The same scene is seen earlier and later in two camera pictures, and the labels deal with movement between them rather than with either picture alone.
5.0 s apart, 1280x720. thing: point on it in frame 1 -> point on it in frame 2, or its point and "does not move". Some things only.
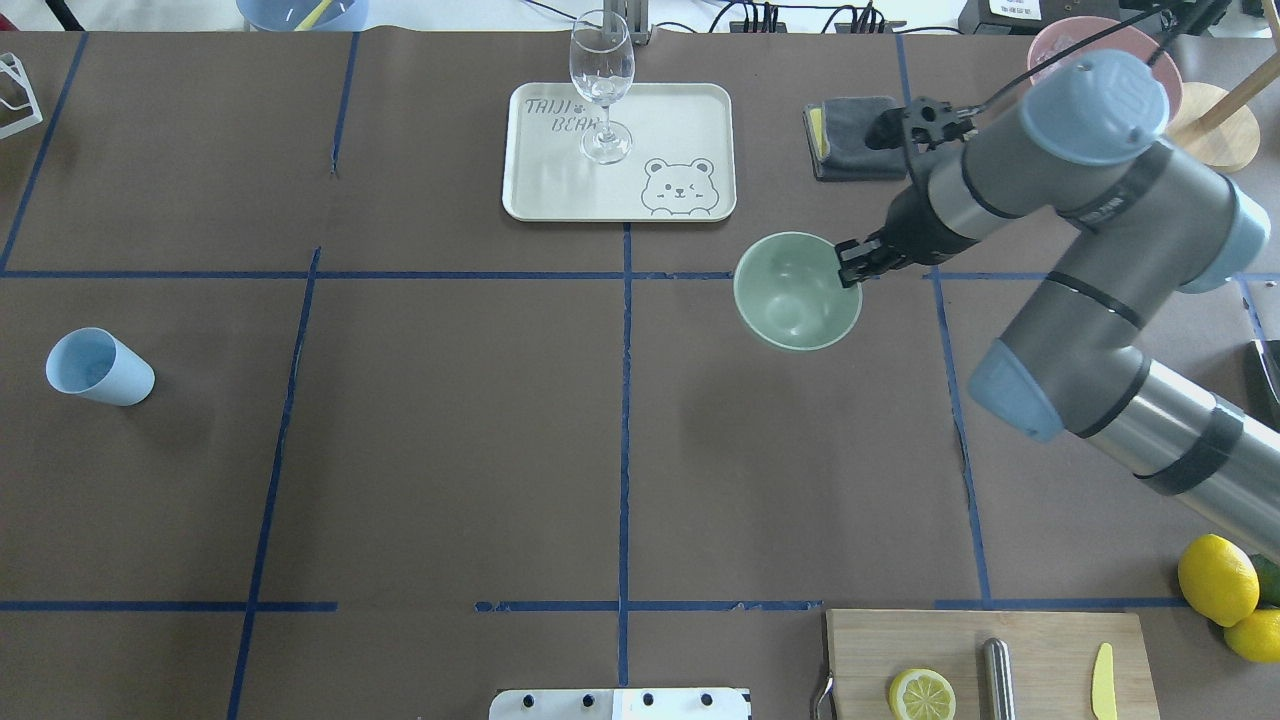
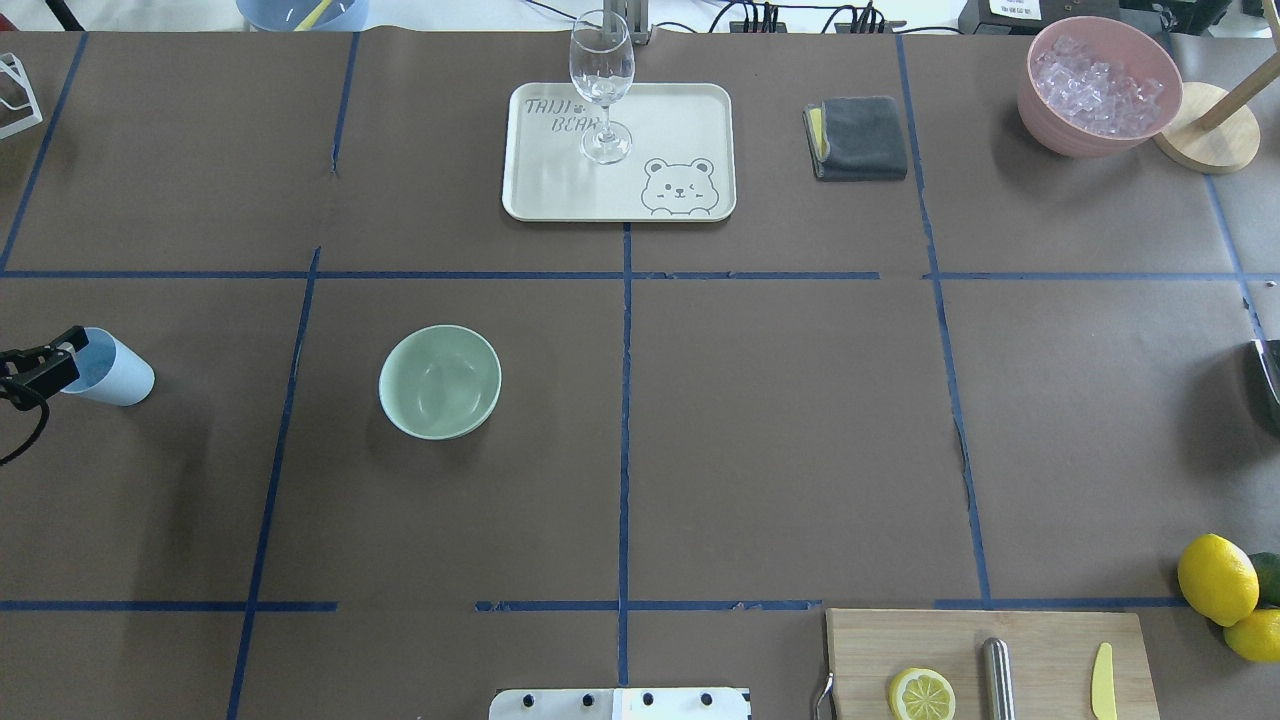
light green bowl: x=789 y=293 -> x=439 y=381
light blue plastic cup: x=95 y=363 does not move
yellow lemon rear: x=1218 y=580 does not move
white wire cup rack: x=10 y=60 does not move
